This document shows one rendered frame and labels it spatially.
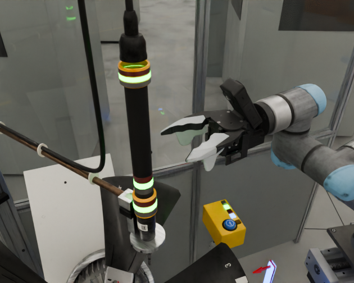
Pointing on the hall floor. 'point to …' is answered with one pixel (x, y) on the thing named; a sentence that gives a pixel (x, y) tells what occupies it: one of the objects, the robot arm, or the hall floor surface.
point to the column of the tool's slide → (9, 221)
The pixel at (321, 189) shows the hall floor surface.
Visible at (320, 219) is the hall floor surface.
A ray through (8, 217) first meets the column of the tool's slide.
